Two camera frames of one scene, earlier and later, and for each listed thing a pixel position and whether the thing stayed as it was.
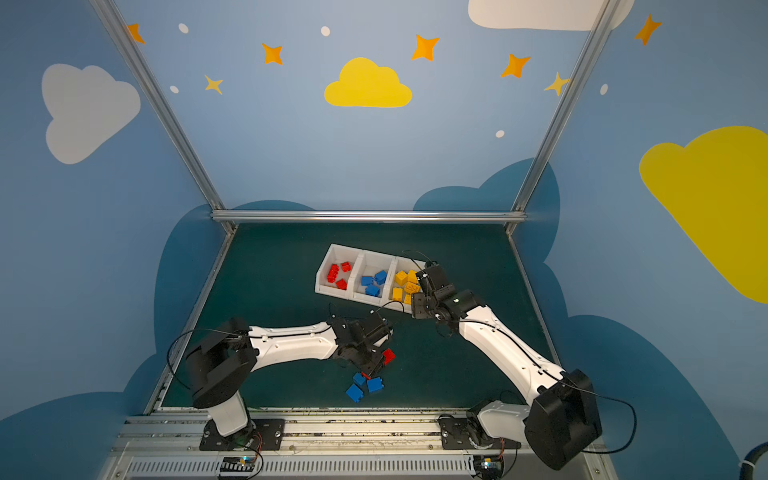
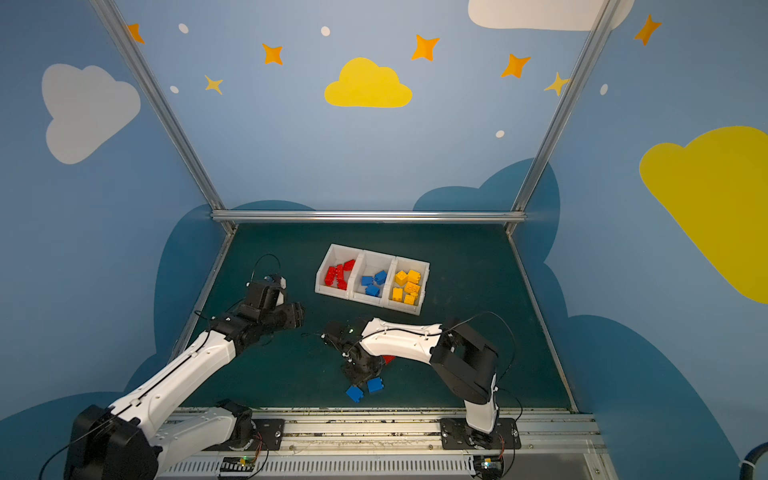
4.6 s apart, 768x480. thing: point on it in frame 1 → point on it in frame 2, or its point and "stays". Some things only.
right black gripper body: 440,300 → 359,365
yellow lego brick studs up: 411,288 stays
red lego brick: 333,273 stays
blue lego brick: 355,393 stays
